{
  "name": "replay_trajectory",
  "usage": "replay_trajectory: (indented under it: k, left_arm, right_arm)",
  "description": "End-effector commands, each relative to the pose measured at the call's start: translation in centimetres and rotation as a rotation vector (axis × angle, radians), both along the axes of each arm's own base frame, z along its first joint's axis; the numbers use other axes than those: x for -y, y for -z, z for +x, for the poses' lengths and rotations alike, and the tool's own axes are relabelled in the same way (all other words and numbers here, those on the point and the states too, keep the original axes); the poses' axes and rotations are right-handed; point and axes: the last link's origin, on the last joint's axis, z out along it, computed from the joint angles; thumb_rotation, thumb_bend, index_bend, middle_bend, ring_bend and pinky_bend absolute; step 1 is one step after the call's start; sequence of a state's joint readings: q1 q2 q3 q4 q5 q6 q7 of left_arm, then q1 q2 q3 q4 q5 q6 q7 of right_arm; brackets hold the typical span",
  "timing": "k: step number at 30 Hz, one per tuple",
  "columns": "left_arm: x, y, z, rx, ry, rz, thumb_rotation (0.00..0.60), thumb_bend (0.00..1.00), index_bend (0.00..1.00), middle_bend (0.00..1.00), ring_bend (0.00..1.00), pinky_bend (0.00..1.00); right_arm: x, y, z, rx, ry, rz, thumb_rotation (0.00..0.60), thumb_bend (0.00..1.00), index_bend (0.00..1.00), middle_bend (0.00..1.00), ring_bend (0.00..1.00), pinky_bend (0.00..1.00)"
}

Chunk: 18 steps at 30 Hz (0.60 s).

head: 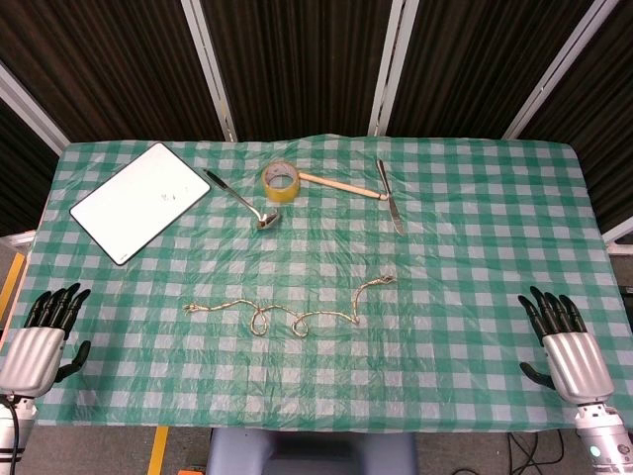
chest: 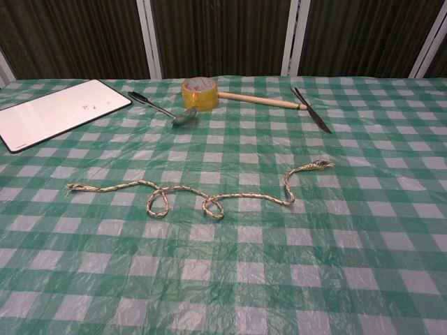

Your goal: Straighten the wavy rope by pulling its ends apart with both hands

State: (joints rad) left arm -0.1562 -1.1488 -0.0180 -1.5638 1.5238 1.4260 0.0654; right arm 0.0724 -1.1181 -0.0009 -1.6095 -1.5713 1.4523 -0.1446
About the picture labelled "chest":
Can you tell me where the beige braided rope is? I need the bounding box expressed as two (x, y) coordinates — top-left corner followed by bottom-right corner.
(64, 158), (336, 221)

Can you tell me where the green white checkered tablecloth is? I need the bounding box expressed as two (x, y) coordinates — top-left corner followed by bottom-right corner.
(0, 75), (447, 335)

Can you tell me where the white board with black frame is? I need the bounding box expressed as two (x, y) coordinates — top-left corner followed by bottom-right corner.
(0, 79), (133, 154)

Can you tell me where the yellow packing tape roll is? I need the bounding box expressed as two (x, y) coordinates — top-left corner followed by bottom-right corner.
(181, 77), (219, 112)

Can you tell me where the white frame post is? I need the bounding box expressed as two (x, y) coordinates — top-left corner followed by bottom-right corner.
(135, 0), (164, 80)
(0, 47), (16, 88)
(281, 0), (311, 77)
(409, 0), (447, 79)

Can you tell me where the metal spoon with black handle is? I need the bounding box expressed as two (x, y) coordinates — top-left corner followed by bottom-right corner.
(127, 91), (199, 129)

